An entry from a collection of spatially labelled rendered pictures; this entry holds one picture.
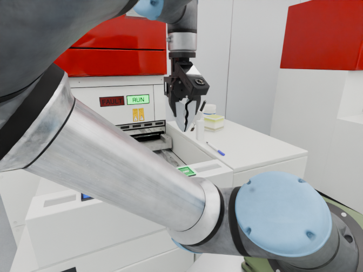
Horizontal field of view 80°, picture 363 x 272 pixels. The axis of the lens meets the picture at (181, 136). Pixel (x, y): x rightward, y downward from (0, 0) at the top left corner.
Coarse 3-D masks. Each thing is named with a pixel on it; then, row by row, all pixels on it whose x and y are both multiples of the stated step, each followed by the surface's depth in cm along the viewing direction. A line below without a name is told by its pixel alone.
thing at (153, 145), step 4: (152, 140) 117; (156, 140) 117; (160, 140) 117; (144, 144) 111; (148, 144) 111; (152, 144) 111; (156, 144) 111; (160, 144) 111; (164, 144) 112; (168, 144) 113; (152, 148) 110; (156, 148) 110; (160, 148) 112; (164, 148) 112
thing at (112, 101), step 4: (100, 100) 104; (104, 100) 104; (108, 100) 105; (112, 100) 106; (116, 100) 107; (120, 100) 108; (104, 104) 105; (108, 104) 106; (112, 104) 106; (116, 104) 107; (120, 104) 108
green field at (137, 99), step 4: (128, 96) 108; (132, 96) 109; (136, 96) 110; (140, 96) 111; (144, 96) 112; (148, 96) 113; (128, 100) 109; (132, 100) 110; (136, 100) 111; (140, 100) 112; (144, 100) 112; (148, 100) 113
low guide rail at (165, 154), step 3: (159, 150) 114; (162, 150) 111; (162, 153) 111; (165, 153) 107; (168, 153) 107; (162, 156) 111; (165, 156) 106; (168, 156) 104; (165, 159) 107; (168, 159) 103; (171, 159) 101; (171, 162) 99; (174, 162) 98; (177, 162) 98; (174, 165) 96; (177, 165) 95
